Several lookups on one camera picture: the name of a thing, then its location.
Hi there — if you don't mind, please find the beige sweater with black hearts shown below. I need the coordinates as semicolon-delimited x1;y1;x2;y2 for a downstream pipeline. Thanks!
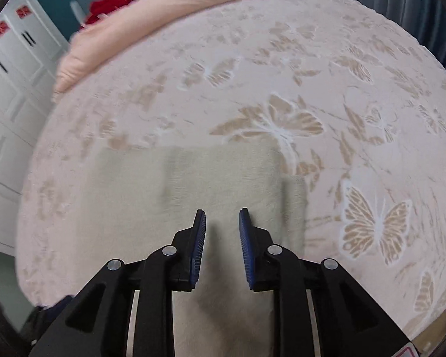
72;142;307;356

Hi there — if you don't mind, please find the pink butterfly bedspread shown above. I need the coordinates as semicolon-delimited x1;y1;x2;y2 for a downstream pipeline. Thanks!
16;0;446;337

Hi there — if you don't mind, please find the white wardrobe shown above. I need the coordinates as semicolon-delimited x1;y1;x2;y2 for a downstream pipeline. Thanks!
0;0;68;256

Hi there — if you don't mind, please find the red cloth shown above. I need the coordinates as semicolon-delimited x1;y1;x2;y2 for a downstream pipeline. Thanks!
80;0;134;28

